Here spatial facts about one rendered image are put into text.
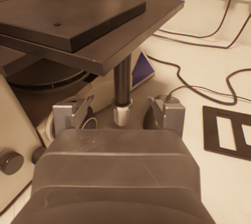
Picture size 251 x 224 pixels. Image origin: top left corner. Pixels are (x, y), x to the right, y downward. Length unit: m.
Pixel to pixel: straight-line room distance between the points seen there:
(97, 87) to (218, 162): 0.23
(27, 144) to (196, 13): 0.68
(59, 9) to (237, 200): 0.30
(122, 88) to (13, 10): 0.16
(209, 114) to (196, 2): 0.47
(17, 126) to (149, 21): 0.17
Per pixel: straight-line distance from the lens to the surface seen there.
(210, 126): 0.36
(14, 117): 0.22
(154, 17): 0.19
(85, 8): 0.18
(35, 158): 0.26
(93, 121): 0.25
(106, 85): 0.33
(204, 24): 0.76
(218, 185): 0.30
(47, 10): 0.18
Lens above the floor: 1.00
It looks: 40 degrees down
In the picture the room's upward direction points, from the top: 1 degrees clockwise
